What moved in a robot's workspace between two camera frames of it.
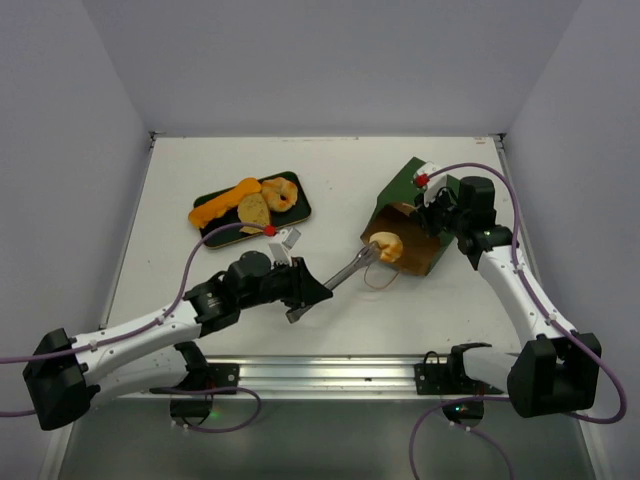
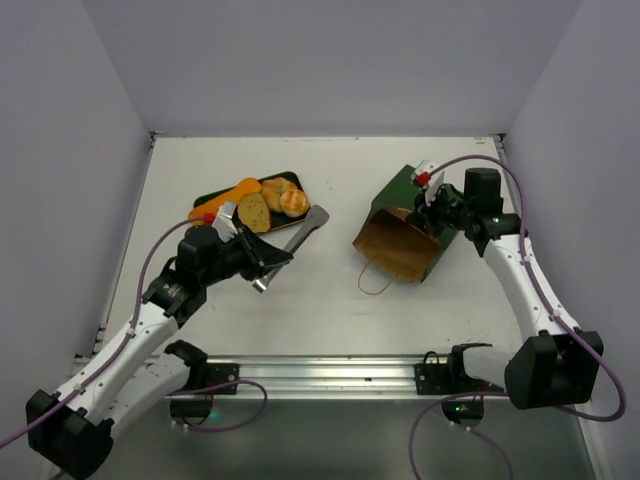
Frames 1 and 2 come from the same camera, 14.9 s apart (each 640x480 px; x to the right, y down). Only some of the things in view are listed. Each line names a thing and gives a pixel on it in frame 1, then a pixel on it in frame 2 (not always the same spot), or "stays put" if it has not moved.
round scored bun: (390, 245) -> (294, 203)
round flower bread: (279, 194) stays put
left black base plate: (203, 375) stays put
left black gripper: (304, 287) -> (261, 257)
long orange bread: (214, 209) stays put
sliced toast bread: (253, 209) stays put
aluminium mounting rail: (317, 377) stays put
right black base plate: (451, 378) stays put
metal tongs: (368, 254) -> (316, 215)
